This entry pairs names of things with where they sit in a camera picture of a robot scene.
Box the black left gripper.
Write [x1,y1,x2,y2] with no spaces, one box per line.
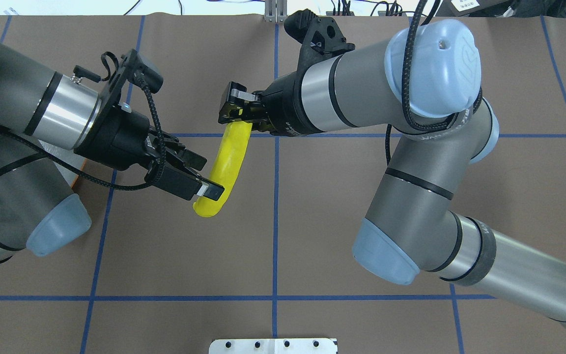
[74,107,225,201]

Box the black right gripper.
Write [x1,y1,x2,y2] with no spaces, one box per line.
[218,73,324,137]

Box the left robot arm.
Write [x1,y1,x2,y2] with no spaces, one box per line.
[0,43,224,265]

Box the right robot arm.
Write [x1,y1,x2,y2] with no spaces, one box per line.
[219,11,566,328]

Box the grey square plate orange rim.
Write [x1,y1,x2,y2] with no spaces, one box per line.
[0,139,87,202]

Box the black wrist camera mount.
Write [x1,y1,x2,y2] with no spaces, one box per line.
[70,49,164,107]

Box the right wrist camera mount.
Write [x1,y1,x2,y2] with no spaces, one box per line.
[283,9,356,75]

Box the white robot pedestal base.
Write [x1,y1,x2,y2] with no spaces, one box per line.
[208,338,339,354]

